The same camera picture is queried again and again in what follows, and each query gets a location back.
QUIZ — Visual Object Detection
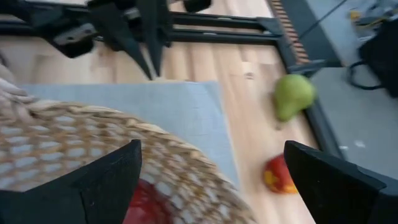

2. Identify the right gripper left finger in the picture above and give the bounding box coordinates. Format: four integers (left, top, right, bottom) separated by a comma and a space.
0, 139, 143, 224

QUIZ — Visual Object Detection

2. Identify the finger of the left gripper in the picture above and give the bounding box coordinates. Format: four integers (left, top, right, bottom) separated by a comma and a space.
88, 1, 153, 81
136, 0, 172, 78

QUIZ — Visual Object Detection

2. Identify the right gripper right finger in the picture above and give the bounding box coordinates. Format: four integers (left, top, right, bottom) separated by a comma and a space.
284, 139, 398, 224

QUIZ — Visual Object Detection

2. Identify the woven wicker basket with handles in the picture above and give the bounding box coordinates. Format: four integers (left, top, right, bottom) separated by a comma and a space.
0, 62, 259, 224

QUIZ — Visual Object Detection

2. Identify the red orange tomato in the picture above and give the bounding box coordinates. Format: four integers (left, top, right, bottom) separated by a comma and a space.
123, 179, 175, 224

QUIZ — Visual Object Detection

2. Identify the red and yellow apple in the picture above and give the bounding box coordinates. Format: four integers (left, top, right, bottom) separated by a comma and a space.
262, 154, 299, 195

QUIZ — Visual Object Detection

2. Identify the green pear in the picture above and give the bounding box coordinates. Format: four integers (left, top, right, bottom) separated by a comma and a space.
272, 73, 317, 124

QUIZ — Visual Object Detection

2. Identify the grey woven placemat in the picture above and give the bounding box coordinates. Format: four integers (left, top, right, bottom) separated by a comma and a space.
18, 80, 240, 190

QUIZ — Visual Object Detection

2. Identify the black hazard striped floor mat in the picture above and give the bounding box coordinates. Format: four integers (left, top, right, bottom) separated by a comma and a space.
267, 0, 352, 68

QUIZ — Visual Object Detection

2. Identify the black metal table frame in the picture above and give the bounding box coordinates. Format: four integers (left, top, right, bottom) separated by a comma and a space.
0, 0, 346, 159

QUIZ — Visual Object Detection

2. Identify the black cable loop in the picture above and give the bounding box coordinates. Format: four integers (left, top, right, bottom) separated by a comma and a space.
346, 18, 398, 99

